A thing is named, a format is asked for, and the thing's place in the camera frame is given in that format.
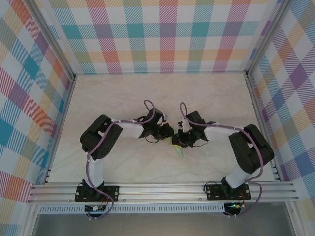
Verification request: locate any long aluminium mounting rail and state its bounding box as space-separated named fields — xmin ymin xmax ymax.
xmin=27 ymin=183 xmax=300 ymax=204

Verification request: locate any aluminium frame leg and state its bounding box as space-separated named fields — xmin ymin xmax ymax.
xmin=285 ymin=202 xmax=304 ymax=236
xmin=22 ymin=203 xmax=41 ymax=236

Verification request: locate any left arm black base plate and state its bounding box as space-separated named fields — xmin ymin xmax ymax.
xmin=74 ymin=185 xmax=120 ymax=203

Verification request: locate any aluminium corner post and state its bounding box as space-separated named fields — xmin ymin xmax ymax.
xmin=23 ymin=0 xmax=77 ymax=82
xmin=245 ymin=0 xmax=293 ymax=77

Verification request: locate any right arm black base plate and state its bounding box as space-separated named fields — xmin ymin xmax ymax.
xmin=205 ymin=184 xmax=252 ymax=201

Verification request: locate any light green paper sheet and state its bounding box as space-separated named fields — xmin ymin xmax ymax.
xmin=170 ymin=125 xmax=185 ymax=159

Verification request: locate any aluminium table side rail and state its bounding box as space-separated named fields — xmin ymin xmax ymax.
xmin=41 ymin=75 xmax=77 ymax=185
xmin=245 ymin=72 xmax=284 ymax=182

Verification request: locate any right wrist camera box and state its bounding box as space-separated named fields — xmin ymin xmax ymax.
xmin=177 ymin=119 xmax=194 ymax=133

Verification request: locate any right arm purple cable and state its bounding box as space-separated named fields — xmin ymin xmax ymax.
xmin=179 ymin=102 xmax=266 ymax=219

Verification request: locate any grey metal sheet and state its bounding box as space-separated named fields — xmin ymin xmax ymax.
xmin=31 ymin=212 xmax=296 ymax=236

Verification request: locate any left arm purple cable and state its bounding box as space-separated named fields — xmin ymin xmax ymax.
xmin=85 ymin=99 xmax=160 ymax=221

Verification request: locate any perforated metal cable tray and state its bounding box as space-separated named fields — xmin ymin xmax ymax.
xmin=36 ymin=205 xmax=227 ymax=214

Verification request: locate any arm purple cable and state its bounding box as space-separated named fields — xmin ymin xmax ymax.
xmin=179 ymin=102 xmax=266 ymax=219
xmin=85 ymin=99 xmax=160 ymax=221

